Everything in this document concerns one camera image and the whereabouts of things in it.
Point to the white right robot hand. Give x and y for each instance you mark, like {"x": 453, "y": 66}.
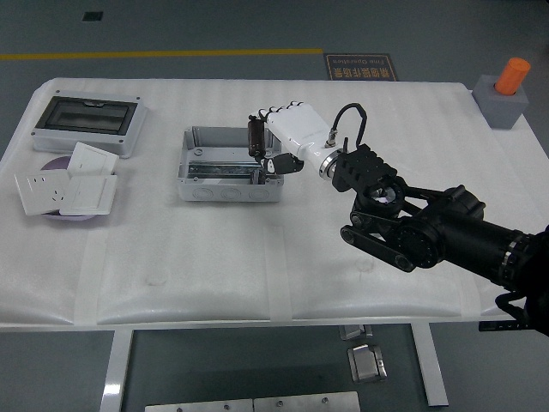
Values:
{"x": 298, "y": 129}

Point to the dark cylindrical battery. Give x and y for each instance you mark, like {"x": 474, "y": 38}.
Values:
{"x": 256, "y": 137}

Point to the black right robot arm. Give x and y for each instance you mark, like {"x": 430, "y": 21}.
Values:
{"x": 450, "y": 232}

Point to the open grey junction box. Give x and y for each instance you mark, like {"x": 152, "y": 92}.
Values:
{"x": 223, "y": 193}

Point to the grey box with dark cover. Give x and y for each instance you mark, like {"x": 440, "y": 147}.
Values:
{"x": 86, "y": 116}

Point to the black floor sign orange text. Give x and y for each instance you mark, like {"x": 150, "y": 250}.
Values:
{"x": 360, "y": 66}

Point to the white foam mat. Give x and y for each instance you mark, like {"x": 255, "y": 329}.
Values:
{"x": 214, "y": 257}

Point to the grey foam block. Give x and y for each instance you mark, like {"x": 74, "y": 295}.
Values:
{"x": 502, "y": 109}

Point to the small silver metal block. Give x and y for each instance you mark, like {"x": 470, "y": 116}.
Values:
{"x": 354, "y": 332}

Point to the orange cylinder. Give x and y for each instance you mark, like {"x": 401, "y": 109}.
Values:
{"x": 512, "y": 75}

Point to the dark floor hatch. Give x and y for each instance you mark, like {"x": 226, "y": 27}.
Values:
{"x": 92, "y": 16}

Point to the purple plate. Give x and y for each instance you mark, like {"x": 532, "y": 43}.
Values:
{"x": 56, "y": 165}

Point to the large silver metal block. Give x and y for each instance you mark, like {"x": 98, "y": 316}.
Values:
{"x": 366, "y": 365}

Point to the white tape strip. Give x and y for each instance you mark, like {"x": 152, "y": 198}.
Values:
{"x": 90, "y": 279}

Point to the white socket panel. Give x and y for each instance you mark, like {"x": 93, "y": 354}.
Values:
{"x": 40, "y": 193}

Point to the grey metal plate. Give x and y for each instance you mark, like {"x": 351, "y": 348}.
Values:
{"x": 197, "y": 406}
{"x": 309, "y": 402}

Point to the white table leg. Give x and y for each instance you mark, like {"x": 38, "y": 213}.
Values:
{"x": 431, "y": 369}
{"x": 116, "y": 373}

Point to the black table control panel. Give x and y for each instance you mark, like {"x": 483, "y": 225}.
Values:
{"x": 497, "y": 326}

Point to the small grey rail clip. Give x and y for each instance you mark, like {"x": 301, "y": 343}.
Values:
{"x": 257, "y": 178}

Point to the metal mounting rail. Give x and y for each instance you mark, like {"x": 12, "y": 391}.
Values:
{"x": 218, "y": 169}

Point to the white switch panel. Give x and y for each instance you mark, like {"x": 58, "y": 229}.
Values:
{"x": 90, "y": 195}
{"x": 92, "y": 159}

